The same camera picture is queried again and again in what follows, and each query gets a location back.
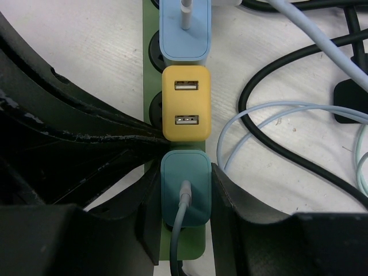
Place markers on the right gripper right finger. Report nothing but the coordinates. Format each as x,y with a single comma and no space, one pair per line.
251,238

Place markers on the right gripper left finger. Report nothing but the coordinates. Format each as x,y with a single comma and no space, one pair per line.
96,217

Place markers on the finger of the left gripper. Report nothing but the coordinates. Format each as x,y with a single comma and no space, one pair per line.
59,144

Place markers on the green power strip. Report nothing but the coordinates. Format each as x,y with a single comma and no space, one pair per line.
192,241

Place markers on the teal charger plug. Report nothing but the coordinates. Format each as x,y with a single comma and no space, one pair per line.
186,175

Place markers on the yellow usb charger plug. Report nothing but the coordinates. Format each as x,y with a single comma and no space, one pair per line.
186,103

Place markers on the light blue charger plug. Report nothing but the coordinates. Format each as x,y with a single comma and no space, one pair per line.
185,30

